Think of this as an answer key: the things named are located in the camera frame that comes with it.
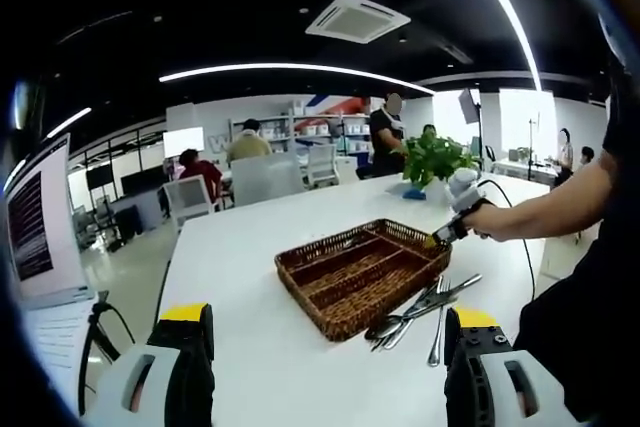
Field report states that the translucent white chair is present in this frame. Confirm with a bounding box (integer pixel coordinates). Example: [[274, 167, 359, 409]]
[[230, 152, 305, 207]]

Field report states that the potted green plant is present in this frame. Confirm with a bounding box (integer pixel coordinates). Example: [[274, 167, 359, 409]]
[[399, 131, 484, 206]]

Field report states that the studio light on stand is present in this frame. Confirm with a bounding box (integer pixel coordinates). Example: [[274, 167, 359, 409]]
[[457, 88, 484, 168]]

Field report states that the pile of steel utensils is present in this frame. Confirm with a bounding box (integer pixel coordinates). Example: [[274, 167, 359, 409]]
[[363, 274, 484, 367]]

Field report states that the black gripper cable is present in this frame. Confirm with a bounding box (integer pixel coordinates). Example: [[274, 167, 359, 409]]
[[477, 178, 537, 302]]

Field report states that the person's black clothing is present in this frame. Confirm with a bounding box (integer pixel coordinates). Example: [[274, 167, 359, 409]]
[[513, 61, 640, 423]]

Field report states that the thin metal stand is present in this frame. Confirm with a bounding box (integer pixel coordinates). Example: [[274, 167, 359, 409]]
[[527, 116, 544, 182]]

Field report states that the white laptop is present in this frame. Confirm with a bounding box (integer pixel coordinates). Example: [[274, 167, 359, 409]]
[[3, 132, 109, 401]]

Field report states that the white storage shelving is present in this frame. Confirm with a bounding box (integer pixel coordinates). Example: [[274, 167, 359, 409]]
[[228, 106, 374, 153]]

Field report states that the white mesh chair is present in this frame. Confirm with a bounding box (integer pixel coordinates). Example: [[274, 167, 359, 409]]
[[162, 174, 221, 233]]

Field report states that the black tripod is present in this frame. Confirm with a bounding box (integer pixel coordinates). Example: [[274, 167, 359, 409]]
[[77, 289, 136, 416]]

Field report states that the ceiling light strip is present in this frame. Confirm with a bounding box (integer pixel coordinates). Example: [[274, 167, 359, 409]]
[[45, 107, 94, 139], [158, 62, 436, 96], [457, 0, 544, 93]]

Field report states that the ceiling air conditioner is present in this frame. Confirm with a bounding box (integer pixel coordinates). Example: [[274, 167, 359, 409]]
[[304, 0, 412, 45]]

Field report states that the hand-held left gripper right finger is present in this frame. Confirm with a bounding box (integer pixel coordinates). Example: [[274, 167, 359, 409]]
[[443, 305, 581, 427]]

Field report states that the black equipment cart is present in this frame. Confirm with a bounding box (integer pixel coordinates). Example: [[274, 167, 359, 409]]
[[99, 196, 146, 251]]

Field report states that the black monitor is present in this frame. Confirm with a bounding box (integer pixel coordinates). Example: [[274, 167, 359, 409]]
[[120, 165, 166, 194]]

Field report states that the brown wicker storage tray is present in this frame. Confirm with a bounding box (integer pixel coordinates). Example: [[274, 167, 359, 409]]
[[273, 218, 454, 343]]

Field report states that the white office chair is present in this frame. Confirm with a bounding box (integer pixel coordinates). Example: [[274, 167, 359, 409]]
[[305, 143, 339, 187]]

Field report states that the person's right hand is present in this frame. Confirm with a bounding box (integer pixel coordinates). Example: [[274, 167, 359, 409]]
[[467, 202, 506, 242]]

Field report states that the bright white screen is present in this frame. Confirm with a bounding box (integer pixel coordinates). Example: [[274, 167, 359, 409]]
[[163, 126, 205, 156]]

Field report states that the steel spoon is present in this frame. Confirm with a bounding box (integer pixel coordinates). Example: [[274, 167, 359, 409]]
[[329, 235, 366, 251]]

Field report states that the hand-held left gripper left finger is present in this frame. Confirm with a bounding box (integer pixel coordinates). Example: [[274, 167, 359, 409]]
[[79, 302, 216, 427]]

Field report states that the black television on stand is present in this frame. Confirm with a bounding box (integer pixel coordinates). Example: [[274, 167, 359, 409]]
[[84, 166, 112, 188]]

